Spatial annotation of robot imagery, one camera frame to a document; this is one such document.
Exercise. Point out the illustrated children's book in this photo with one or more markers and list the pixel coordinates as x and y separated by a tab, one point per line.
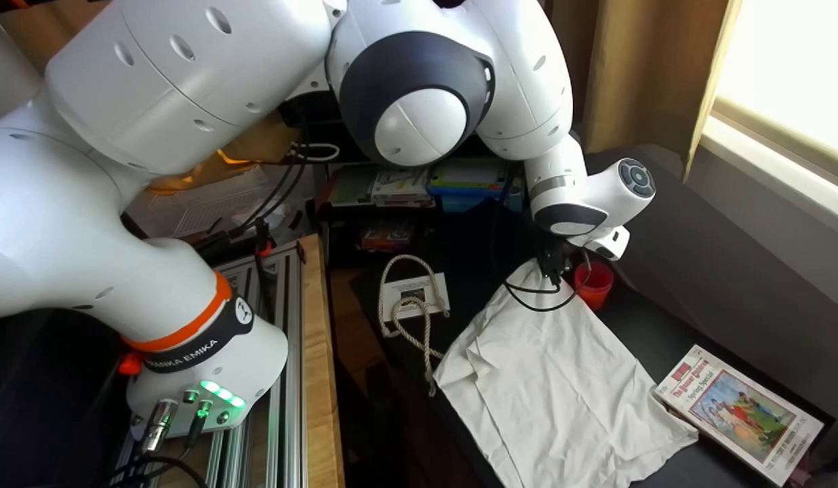
763	429

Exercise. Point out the stack of colourful books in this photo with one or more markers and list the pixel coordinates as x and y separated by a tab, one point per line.
450	186

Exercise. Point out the red plastic cup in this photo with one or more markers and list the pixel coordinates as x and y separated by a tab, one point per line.
591	284

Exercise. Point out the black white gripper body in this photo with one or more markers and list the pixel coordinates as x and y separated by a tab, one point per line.
576	225

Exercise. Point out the white towel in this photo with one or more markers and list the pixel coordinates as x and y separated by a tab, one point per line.
550	398

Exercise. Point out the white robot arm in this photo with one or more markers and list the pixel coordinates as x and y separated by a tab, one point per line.
149	87

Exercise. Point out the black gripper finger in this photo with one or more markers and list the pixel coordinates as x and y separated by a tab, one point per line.
550	262

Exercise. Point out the tan curtain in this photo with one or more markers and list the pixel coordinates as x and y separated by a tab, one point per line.
641	68

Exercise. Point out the aluminium frame mount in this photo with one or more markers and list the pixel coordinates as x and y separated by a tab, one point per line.
237	353

